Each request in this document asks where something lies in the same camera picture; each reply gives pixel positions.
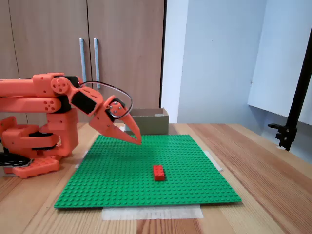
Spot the short translucent tape strip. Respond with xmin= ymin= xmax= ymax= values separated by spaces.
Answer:
xmin=74 ymin=150 xmax=89 ymax=169

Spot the long narrow translucent tape strip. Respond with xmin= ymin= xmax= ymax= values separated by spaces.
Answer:
xmin=204 ymin=150 xmax=224 ymax=172

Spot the white wall panel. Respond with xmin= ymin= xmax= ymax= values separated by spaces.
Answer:
xmin=247 ymin=0 xmax=312 ymax=126

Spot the brown cardboard box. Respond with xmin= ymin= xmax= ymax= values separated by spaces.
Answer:
xmin=123 ymin=107 xmax=170 ymax=136

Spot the brown wooden cabinet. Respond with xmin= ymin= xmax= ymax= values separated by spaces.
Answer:
xmin=0 ymin=0 xmax=168 ymax=124

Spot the green lego baseplate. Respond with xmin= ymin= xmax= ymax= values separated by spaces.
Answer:
xmin=54 ymin=134 xmax=242 ymax=210

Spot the wide translucent tape strip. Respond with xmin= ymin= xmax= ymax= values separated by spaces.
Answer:
xmin=101 ymin=204 xmax=204 ymax=221

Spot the silver cabinet door handle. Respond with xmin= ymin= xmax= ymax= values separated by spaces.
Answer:
xmin=93 ymin=38 xmax=101 ymax=89
xmin=78 ymin=38 xmax=87 ymax=84

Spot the black gripper motor cable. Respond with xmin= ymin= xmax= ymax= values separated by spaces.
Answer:
xmin=79 ymin=81 xmax=134 ymax=120

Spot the red lego block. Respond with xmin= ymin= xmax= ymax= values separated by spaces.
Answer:
xmin=153 ymin=165 xmax=166 ymax=182

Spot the black stand pole with clamp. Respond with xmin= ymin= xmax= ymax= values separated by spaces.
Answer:
xmin=267 ymin=21 xmax=312 ymax=152

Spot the black base cable bundle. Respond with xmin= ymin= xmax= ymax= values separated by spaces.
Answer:
xmin=0 ymin=152 xmax=34 ymax=169

